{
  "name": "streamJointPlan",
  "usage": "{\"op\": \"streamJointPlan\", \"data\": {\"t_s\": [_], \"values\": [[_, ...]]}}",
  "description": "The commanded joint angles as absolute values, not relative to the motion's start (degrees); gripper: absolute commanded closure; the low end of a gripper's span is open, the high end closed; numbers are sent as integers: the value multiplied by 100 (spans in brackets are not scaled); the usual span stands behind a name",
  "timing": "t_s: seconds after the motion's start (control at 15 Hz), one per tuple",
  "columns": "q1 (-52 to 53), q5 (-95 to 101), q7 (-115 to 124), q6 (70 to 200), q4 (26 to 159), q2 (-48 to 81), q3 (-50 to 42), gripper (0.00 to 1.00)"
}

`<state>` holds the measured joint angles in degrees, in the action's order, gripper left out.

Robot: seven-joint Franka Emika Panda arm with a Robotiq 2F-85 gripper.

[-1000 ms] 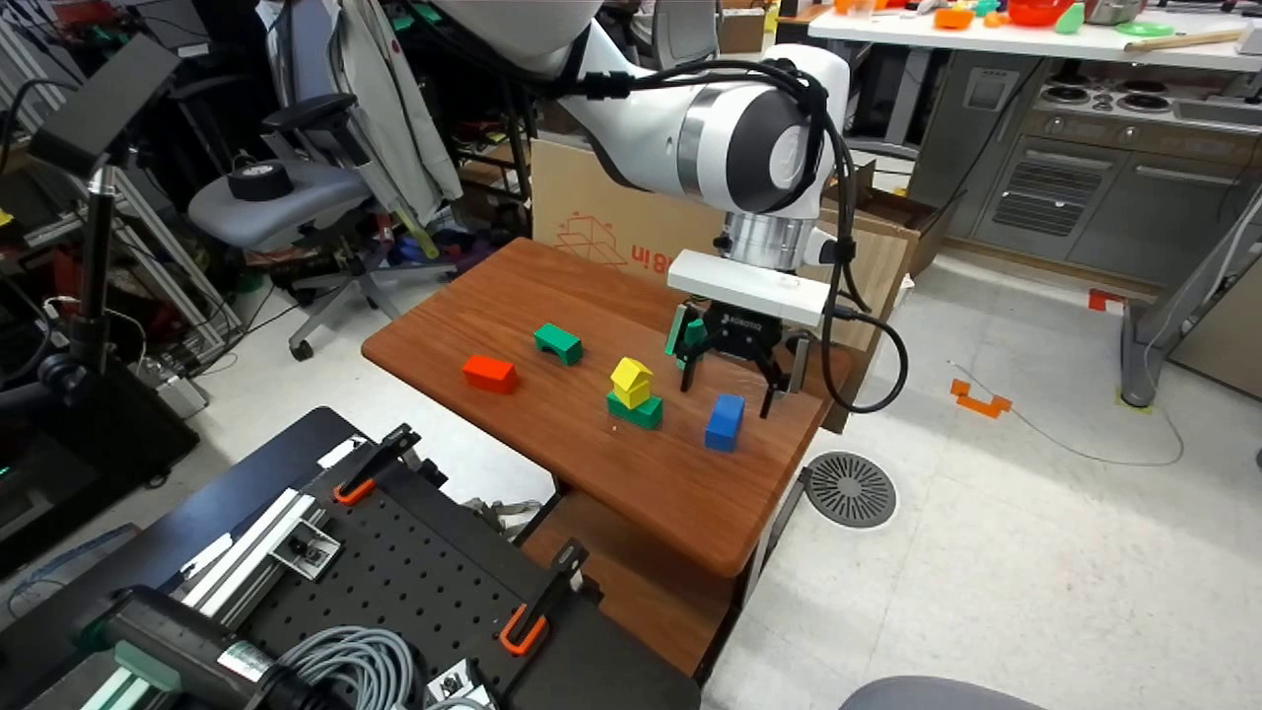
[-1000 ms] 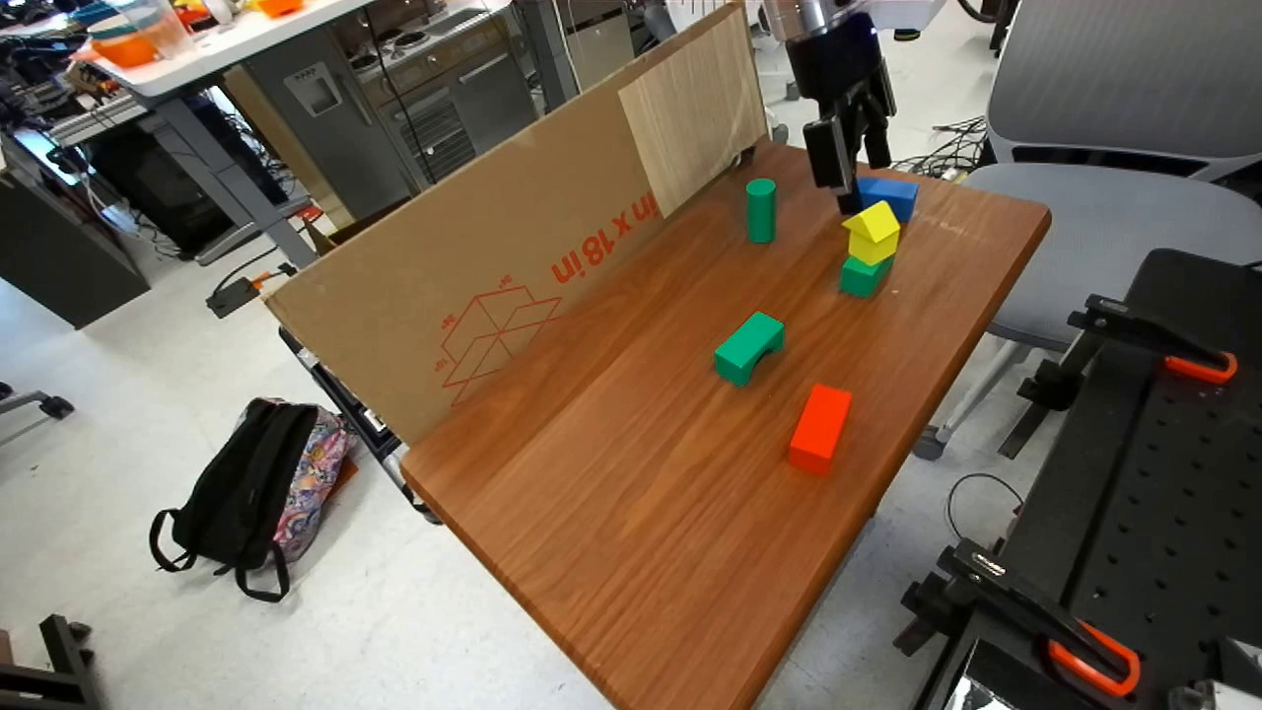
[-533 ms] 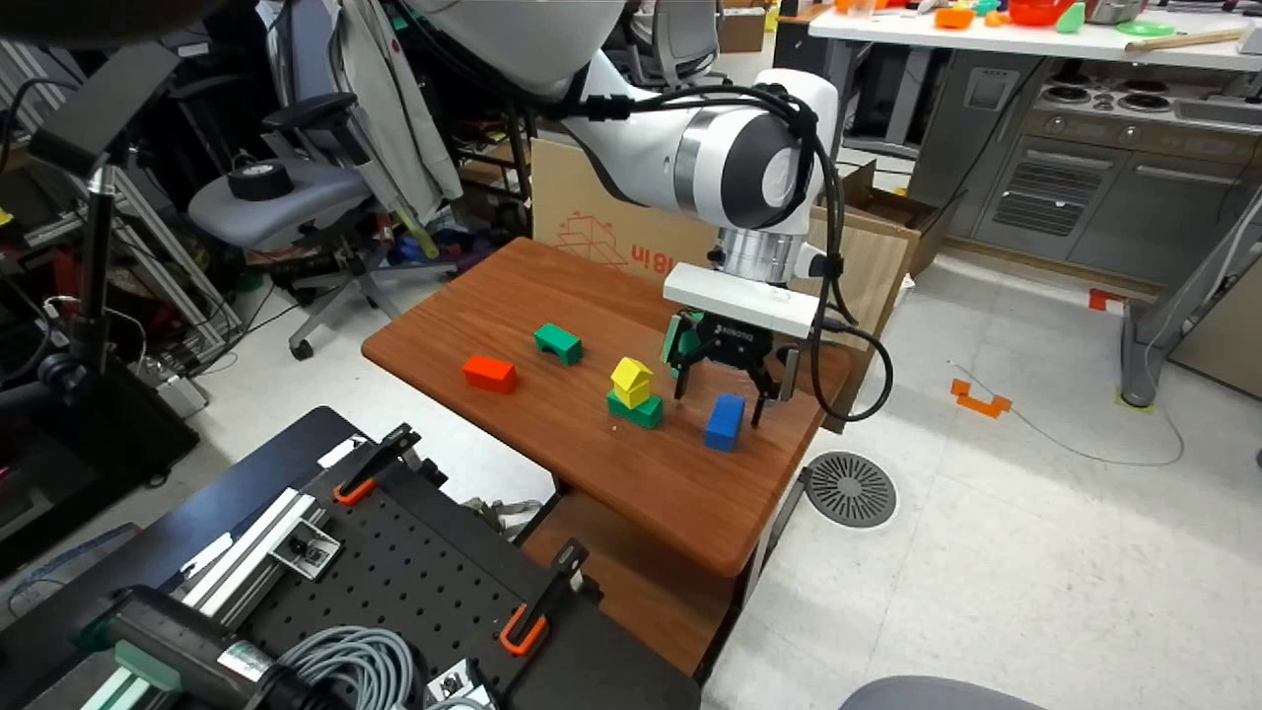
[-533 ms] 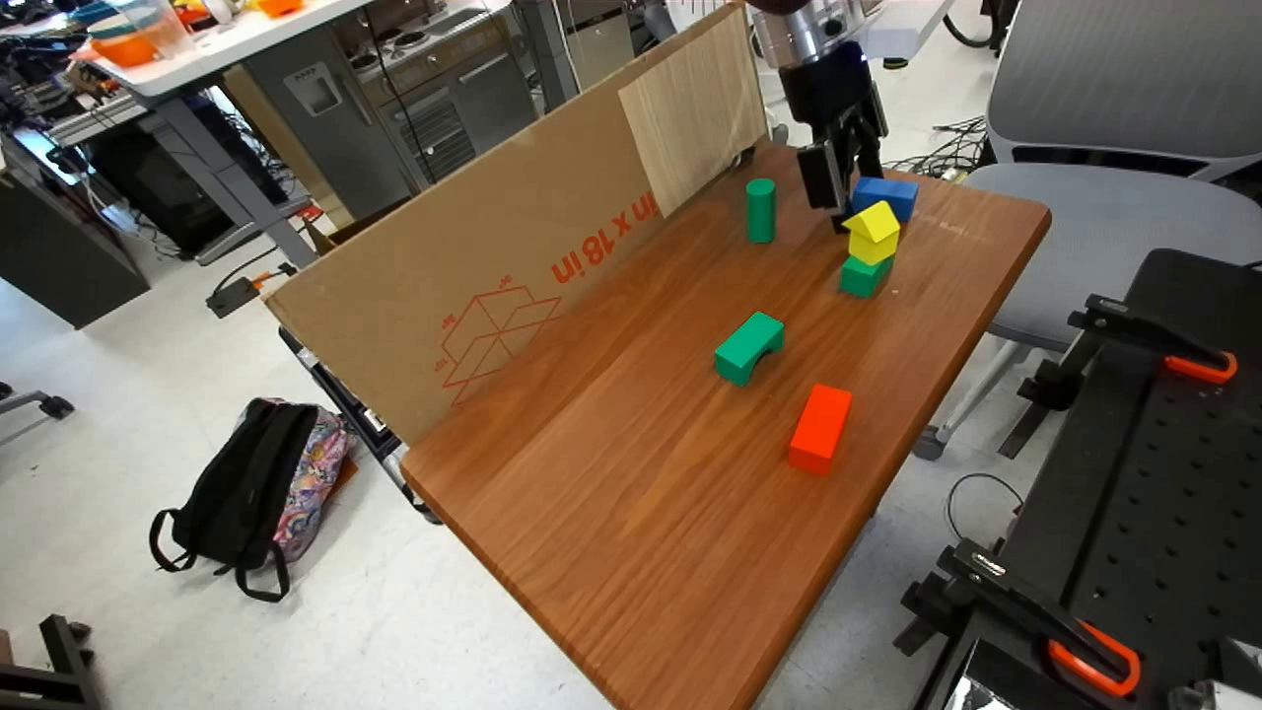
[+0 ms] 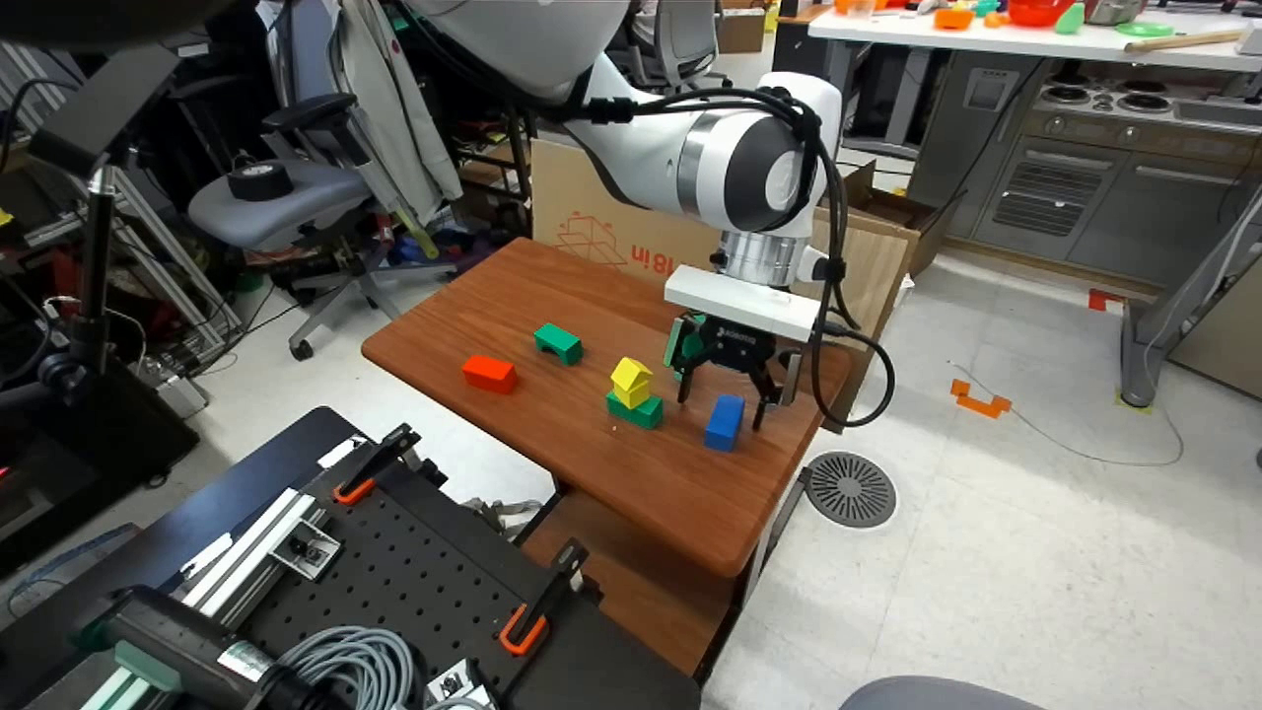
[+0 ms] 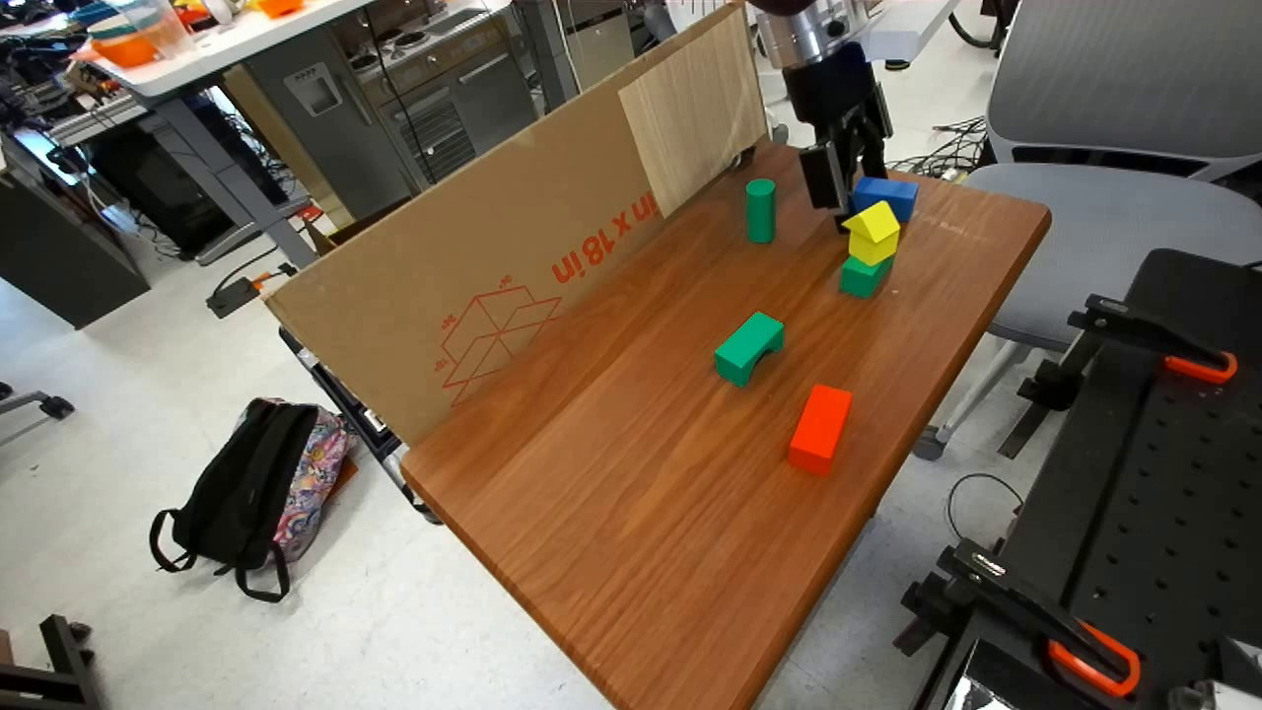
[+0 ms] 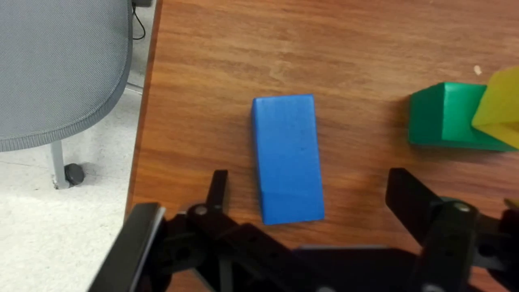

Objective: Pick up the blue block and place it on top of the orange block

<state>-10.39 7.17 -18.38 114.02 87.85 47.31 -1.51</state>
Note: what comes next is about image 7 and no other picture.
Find blue rectangular block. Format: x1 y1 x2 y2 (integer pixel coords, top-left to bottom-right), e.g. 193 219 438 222
250 94 328 227

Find yellow house-shaped block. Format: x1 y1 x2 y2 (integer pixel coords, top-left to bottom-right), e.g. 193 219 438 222
471 65 519 151

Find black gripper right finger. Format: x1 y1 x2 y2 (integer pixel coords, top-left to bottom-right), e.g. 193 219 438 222
386 167 519 292

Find green block under yellow block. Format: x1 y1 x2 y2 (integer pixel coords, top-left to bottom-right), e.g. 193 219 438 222
407 80 518 154

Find black floor cables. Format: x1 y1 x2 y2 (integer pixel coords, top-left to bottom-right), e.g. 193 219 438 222
130 0 156 42

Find grey mesh office chair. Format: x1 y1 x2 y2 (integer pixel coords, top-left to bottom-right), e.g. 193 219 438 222
0 0 135 192

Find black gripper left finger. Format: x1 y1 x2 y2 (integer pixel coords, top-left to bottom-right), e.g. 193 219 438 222
88 169 297 292

